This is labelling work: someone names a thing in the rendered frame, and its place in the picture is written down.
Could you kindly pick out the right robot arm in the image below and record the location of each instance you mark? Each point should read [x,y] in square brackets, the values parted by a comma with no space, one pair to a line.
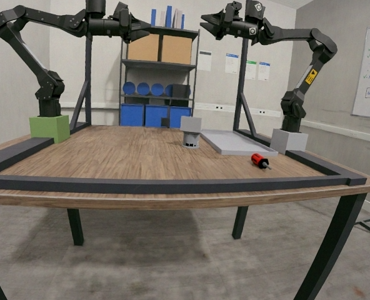
[50,82]

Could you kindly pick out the white shallow tray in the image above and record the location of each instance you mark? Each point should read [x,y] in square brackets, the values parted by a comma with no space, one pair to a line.
[233,143]

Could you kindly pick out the white bracket with holes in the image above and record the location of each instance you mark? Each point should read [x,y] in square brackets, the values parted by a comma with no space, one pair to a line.
[191,124]

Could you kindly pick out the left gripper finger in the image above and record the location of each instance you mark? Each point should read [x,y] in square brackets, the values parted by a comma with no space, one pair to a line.
[214,19]
[209,27]

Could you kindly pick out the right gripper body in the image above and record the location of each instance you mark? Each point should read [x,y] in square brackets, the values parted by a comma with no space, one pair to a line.
[111,26]

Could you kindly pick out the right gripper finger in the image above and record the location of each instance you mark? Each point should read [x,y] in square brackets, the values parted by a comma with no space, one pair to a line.
[138,35]
[136,24]

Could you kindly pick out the grey cylinder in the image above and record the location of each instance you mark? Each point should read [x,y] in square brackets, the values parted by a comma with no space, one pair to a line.
[191,140]

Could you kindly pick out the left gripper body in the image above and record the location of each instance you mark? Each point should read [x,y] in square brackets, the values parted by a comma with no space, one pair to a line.
[235,29]

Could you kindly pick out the red screwdriver handle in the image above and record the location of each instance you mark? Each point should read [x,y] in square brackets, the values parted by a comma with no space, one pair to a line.
[260,161]

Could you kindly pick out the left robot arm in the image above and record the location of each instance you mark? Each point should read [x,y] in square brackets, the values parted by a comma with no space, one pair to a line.
[293,100]

